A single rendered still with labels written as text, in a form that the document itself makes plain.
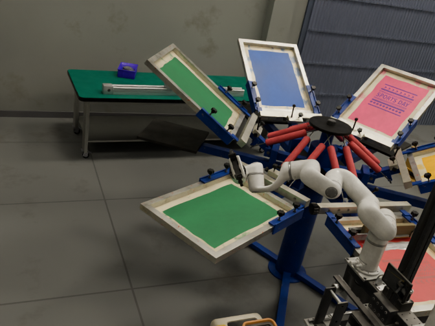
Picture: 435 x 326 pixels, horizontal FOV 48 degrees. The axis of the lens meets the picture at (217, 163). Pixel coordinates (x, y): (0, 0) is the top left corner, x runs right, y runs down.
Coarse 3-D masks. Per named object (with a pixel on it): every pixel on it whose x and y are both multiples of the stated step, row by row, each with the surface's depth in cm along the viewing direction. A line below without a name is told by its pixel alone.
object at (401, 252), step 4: (392, 240) 289; (396, 240) 290; (400, 240) 291; (404, 240) 292; (408, 240) 292; (400, 252) 279; (404, 252) 280; (424, 256) 280; (428, 256) 280; (428, 260) 277; (432, 260) 278; (432, 264) 274; (428, 284) 256; (432, 284) 257; (432, 288) 254
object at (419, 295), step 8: (384, 256) 272; (392, 256) 274; (400, 256) 275; (384, 264) 266; (384, 272) 259; (416, 288) 251; (424, 288) 252; (416, 296) 245; (424, 296) 246; (432, 296) 248
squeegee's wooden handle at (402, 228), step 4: (396, 224) 285; (400, 224) 286; (404, 224) 287; (408, 224) 288; (412, 224) 289; (364, 228) 278; (400, 228) 286; (404, 228) 287; (408, 228) 288; (412, 228) 290; (360, 232) 282; (364, 232) 279; (400, 232) 288; (404, 232) 289; (408, 232) 290
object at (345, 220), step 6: (396, 216) 309; (402, 216) 310; (342, 222) 294; (348, 222) 295; (354, 222) 297; (360, 222) 298; (396, 222) 308; (402, 222) 310; (408, 222) 305; (432, 246) 286; (354, 252) 268; (360, 252) 265; (414, 306) 233; (420, 306) 234; (426, 306) 234; (432, 306) 235; (414, 312) 229; (420, 312) 231; (426, 312) 232
